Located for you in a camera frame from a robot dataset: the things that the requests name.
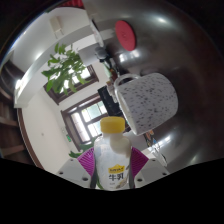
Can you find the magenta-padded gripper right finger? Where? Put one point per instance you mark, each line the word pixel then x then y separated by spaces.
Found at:
pixel 150 170

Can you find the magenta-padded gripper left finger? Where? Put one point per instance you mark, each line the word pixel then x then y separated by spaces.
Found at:
pixel 74 170

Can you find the black chair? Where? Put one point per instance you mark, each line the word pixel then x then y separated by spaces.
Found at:
pixel 106 100

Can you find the brown-framed window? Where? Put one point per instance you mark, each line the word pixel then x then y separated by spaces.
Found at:
pixel 87 74

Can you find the yellow-capped milk bottle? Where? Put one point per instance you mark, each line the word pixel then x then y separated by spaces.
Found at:
pixel 112 156

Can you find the brown double door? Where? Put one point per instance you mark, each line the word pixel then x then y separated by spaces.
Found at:
pixel 83 121

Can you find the flat round red coaster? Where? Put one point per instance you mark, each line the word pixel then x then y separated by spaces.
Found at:
pixel 125 35

